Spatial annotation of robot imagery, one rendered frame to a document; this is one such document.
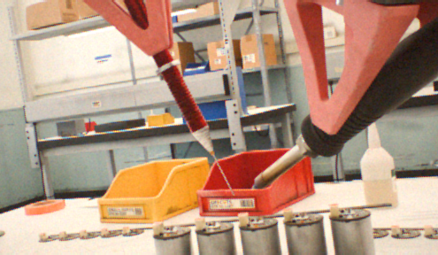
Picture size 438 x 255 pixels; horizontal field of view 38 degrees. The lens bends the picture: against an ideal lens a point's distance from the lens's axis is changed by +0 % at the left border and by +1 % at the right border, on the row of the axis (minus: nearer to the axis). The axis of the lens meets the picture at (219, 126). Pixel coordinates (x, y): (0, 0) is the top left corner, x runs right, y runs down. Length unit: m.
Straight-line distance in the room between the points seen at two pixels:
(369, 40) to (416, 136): 4.61
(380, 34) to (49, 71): 6.26
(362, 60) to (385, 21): 0.02
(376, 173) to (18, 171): 5.85
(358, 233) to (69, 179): 6.13
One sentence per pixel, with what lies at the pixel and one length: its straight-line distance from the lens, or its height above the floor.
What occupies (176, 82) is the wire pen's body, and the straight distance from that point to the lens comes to 0.38.
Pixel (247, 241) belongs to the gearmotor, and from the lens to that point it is 0.39.
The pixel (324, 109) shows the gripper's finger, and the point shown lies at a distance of 0.30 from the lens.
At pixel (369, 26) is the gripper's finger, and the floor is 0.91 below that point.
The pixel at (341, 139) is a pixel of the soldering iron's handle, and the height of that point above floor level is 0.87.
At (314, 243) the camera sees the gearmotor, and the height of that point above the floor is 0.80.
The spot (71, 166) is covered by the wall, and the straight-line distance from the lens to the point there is 6.43.
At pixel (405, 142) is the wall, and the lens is 4.89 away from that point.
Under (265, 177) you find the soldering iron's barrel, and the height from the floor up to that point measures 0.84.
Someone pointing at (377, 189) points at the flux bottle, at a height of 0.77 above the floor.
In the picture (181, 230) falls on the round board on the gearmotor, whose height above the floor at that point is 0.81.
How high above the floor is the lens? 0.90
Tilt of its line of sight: 3 degrees down
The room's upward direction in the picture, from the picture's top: 8 degrees counter-clockwise
